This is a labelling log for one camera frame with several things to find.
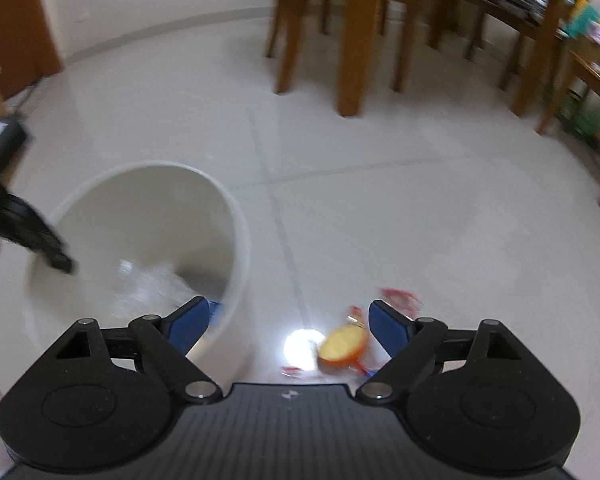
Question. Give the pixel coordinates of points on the green bottles pack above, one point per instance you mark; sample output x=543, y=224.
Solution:
x=582, y=120

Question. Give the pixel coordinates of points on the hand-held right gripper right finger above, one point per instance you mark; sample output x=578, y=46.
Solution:
x=387, y=324

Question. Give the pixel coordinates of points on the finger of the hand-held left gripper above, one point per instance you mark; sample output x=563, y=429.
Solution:
x=35, y=237

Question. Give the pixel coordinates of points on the wooden chair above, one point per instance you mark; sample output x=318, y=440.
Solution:
x=460, y=10
x=395, y=5

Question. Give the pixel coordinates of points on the colourful boxes pile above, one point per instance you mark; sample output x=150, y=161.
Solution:
x=592, y=25

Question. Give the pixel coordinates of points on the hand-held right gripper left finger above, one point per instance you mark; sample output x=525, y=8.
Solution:
x=192, y=324

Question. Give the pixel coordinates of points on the wooden dining table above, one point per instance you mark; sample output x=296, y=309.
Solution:
x=357, y=35

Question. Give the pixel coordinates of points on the hollow orange peel half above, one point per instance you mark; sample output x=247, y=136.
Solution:
x=343, y=344

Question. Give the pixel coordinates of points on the white round waste bin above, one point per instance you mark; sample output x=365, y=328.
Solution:
x=145, y=210

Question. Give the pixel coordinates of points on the brown wooden door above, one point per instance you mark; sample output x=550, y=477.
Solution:
x=15, y=25

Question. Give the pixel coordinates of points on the red and clear snack wrapper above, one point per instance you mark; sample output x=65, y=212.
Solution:
x=402, y=300

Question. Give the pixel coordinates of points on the crumpled clear plastic bag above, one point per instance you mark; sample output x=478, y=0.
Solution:
x=150, y=282

